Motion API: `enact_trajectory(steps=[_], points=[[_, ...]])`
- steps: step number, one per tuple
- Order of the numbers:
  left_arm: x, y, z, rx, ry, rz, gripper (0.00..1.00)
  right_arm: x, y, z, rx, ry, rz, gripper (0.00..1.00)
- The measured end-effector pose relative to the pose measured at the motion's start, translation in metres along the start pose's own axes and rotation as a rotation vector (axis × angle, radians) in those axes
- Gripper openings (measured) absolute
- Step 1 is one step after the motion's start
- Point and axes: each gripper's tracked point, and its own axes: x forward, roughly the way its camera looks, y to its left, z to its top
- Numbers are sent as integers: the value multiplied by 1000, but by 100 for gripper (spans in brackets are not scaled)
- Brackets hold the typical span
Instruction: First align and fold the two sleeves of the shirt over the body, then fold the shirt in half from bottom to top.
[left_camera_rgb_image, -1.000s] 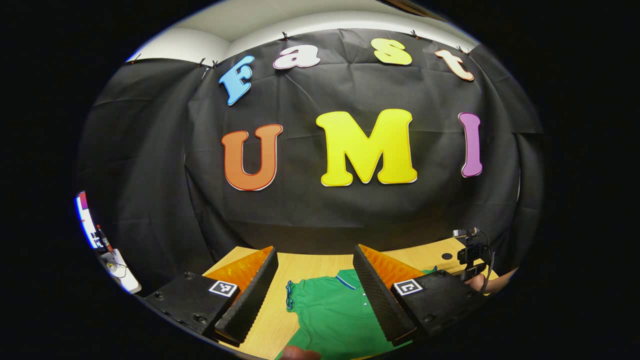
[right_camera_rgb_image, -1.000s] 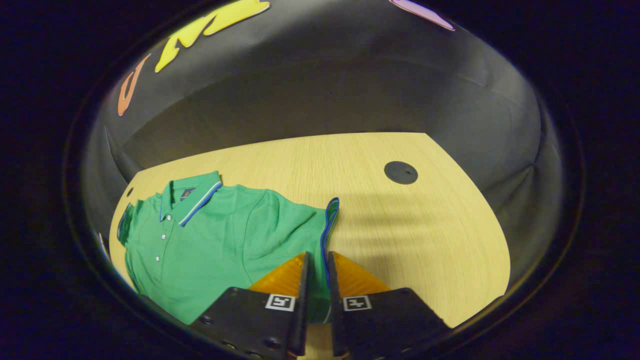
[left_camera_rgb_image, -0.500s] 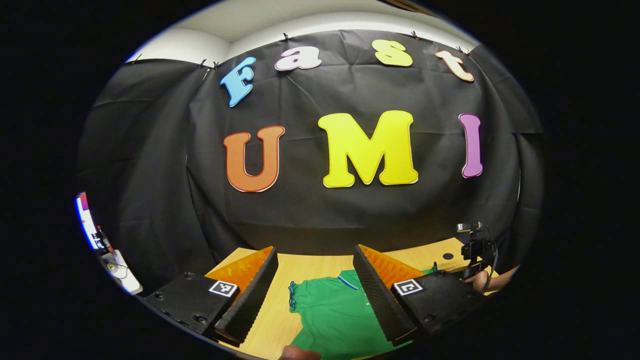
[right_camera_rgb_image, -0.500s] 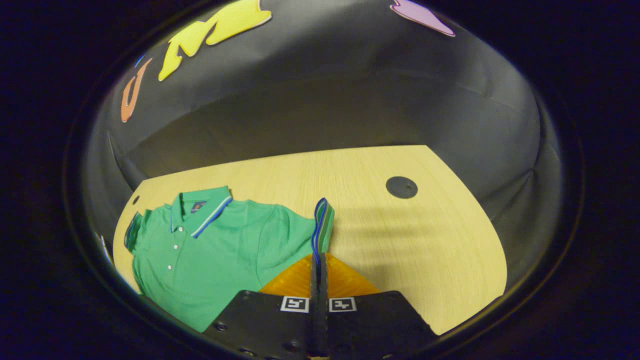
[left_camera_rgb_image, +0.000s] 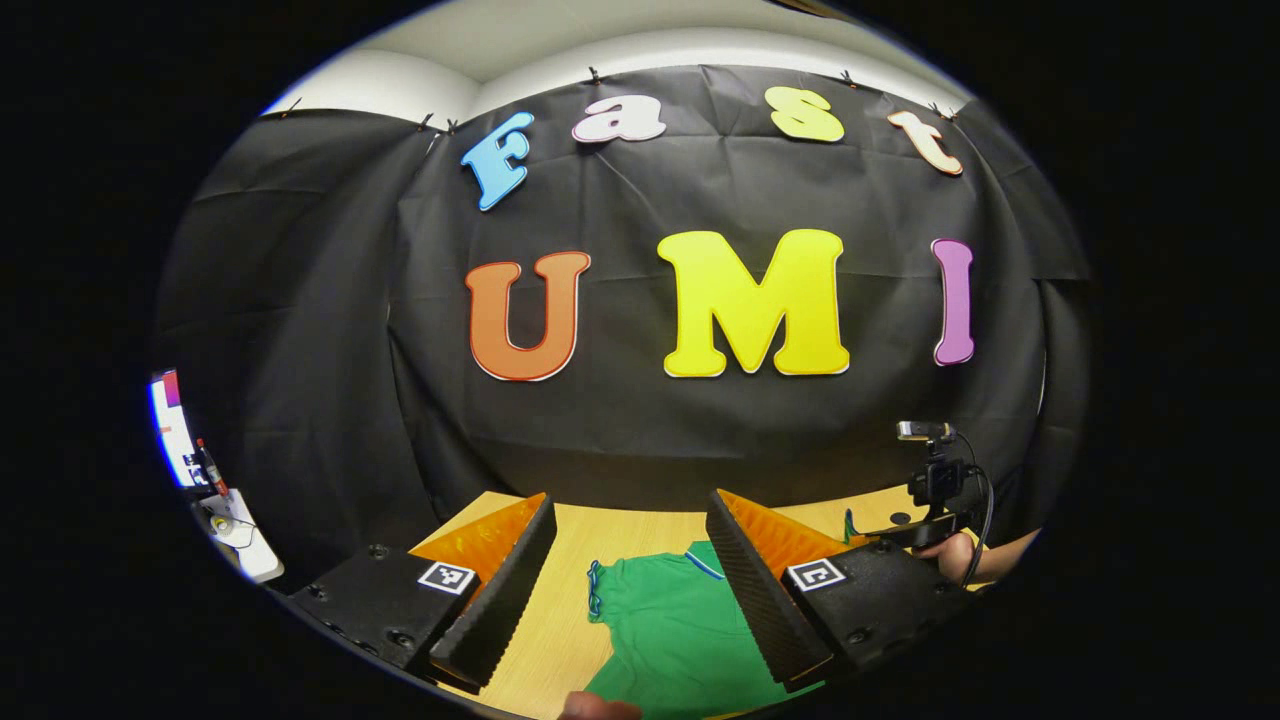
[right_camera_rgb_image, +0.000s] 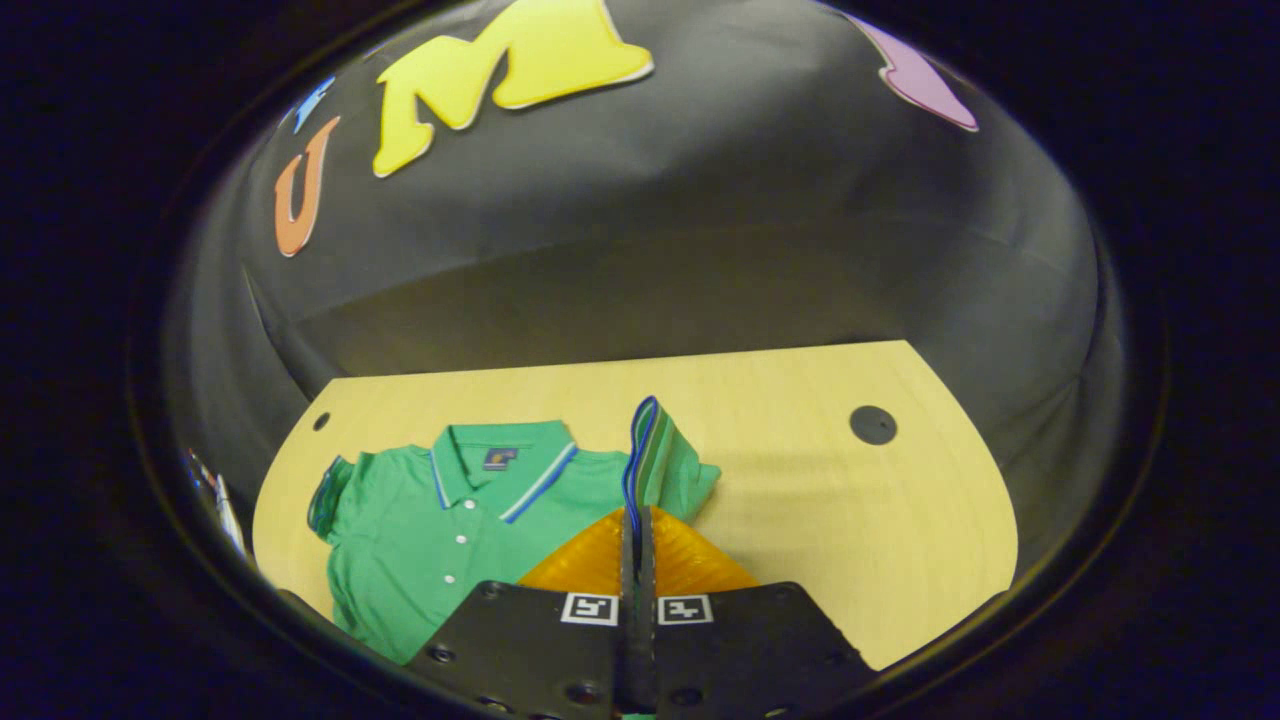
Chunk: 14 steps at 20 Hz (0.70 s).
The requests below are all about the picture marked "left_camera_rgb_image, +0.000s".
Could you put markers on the green T-shirt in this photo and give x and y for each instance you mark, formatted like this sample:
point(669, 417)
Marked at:
point(670, 630)

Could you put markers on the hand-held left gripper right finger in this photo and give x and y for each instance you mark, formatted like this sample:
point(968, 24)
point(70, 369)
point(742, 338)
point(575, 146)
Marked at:
point(750, 590)

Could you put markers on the black backdrop cloth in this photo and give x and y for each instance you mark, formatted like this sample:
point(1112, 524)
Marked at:
point(700, 420)

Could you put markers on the computer monitor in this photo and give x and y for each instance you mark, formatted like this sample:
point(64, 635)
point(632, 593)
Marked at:
point(172, 425)

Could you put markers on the red black hand tool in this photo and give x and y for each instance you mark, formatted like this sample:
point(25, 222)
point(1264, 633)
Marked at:
point(212, 468)

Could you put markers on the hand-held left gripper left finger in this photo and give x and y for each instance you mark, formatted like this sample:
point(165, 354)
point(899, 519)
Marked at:
point(510, 590)

